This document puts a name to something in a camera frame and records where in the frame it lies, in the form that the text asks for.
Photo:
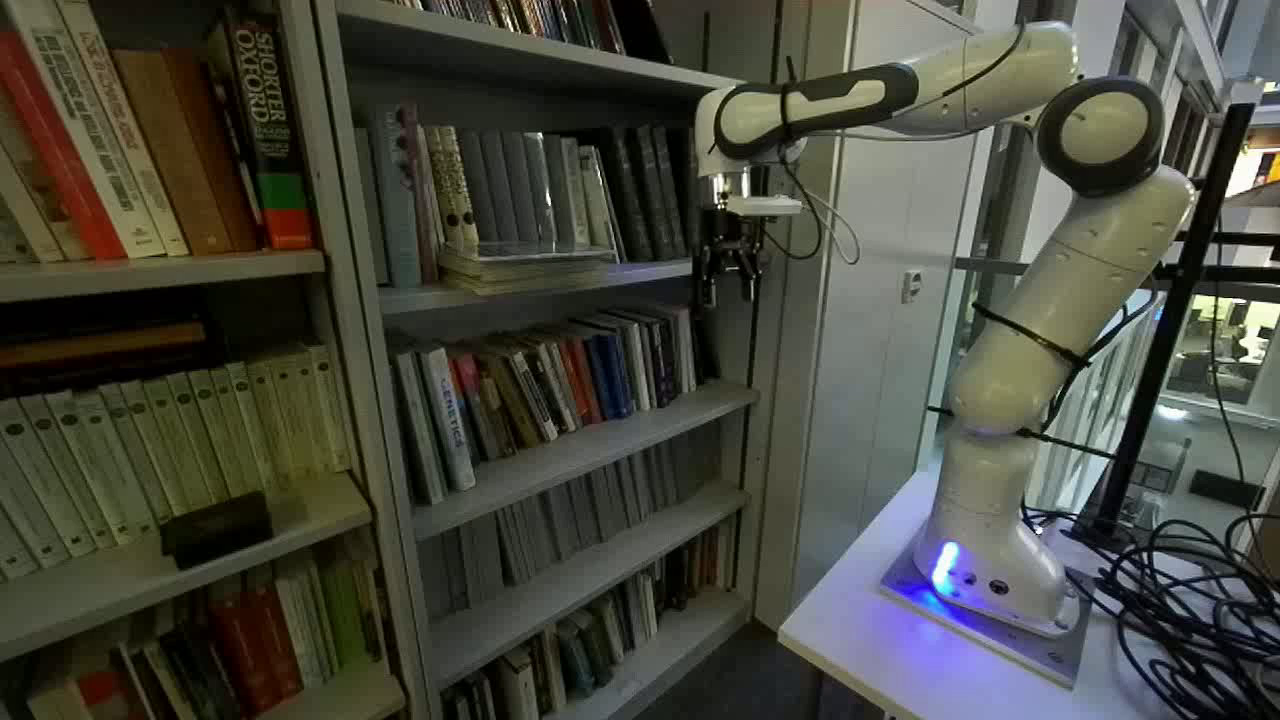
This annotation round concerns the white table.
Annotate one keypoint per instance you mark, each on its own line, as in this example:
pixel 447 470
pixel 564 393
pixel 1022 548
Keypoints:
pixel 1179 631

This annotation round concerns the grey metal bookshelf left unit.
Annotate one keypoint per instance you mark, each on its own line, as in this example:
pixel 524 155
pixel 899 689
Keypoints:
pixel 165 382

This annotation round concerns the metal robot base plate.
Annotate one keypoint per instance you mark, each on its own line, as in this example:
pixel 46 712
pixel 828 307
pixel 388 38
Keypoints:
pixel 985 618

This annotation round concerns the brown hardcover book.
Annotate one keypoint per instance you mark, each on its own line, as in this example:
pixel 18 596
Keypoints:
pixel 189 149

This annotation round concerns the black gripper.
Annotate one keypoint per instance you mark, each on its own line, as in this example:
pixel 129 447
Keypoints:
pixel 735 253

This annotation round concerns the dark book with green base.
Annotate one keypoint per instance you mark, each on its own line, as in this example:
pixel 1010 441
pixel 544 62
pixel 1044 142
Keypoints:
pixel 244 62

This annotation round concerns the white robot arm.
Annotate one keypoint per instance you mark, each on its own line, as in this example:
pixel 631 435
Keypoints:
pixel 1103 138

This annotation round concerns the grey metal bookshelf right unit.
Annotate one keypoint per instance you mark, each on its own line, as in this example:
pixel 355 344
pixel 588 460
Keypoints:
pixel 562 460

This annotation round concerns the grey metal bookshelf unit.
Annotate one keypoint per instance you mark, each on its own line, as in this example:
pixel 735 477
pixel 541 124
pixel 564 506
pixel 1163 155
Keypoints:
pixel 165 382
pixel 562 460

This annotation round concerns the black metal stand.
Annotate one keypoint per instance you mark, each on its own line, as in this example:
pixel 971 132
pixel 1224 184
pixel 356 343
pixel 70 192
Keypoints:
pixel 1103 514

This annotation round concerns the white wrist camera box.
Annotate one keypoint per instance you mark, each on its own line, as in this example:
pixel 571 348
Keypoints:
pixel 762 206

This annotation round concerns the black box on shelf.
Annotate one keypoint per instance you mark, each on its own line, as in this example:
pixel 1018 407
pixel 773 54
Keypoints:
pixel 217 530

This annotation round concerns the stack of thin flat books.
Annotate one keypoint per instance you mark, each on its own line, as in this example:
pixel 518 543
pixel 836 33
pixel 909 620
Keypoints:
pixel 480 276

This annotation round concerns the red spined book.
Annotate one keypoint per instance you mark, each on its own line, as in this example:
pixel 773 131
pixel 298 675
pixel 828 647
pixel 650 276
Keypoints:
pixel 55 149

